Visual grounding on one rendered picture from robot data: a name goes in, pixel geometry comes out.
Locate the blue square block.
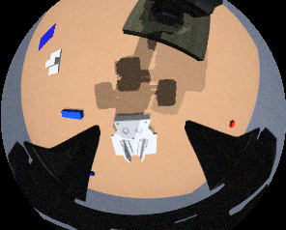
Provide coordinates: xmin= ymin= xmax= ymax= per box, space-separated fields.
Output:
xmin=39 ymin=25 xmax=55 ymax=50

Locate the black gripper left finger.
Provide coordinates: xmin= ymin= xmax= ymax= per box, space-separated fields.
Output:
xmin=24 ymin=125 xmax=100 ymax=202

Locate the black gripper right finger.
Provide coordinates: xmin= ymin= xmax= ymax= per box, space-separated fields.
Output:
xmin=186 ymin=120 xmax=260 ymax=190

